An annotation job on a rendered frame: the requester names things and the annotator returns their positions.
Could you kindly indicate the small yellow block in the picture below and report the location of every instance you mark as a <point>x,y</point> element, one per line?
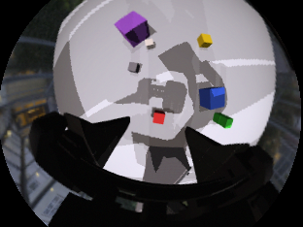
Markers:
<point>204,41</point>

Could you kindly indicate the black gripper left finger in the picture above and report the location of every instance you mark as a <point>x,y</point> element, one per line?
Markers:
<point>100,138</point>

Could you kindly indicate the purple cube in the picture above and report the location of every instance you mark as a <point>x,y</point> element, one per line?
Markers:
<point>134,28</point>

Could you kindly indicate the blue block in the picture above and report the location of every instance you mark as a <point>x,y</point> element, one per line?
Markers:
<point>212,97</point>

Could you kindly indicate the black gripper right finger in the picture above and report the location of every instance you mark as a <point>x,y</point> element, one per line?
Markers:
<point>208,156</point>

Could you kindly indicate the red block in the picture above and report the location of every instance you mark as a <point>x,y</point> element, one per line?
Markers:
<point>159,117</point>

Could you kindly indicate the small green block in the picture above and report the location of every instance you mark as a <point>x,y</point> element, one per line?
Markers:
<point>217,117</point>
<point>226,122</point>

